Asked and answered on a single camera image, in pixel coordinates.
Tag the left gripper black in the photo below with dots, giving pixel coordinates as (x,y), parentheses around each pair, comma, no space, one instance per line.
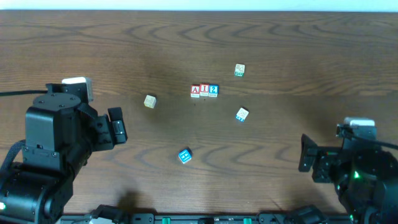
(104,132)

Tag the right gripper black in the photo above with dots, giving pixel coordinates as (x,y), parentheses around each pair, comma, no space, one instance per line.
(319,163)

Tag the red letter A block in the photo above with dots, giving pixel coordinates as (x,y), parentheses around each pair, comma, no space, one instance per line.
(195,91)

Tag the red letter I block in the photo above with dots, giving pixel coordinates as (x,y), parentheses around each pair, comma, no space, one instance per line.
(204,89)

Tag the blue number 2 block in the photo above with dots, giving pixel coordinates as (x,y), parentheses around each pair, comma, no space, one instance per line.
(213,91)

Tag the white picture block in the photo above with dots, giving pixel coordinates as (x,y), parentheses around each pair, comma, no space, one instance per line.
(239,70)

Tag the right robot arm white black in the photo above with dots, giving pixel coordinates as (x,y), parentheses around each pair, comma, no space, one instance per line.
(362,170)

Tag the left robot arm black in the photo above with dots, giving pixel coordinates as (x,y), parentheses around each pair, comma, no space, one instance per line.
(33,197)

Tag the cream plain block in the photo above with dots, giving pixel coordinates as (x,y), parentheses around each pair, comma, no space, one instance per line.
(150,101)

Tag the blue letter H block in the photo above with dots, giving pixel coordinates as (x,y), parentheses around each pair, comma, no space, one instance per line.
(185,156)

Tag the white block blue edge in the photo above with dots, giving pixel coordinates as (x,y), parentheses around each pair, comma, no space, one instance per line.
(242,114)

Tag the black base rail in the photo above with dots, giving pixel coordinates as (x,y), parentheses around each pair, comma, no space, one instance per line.
(113,215)

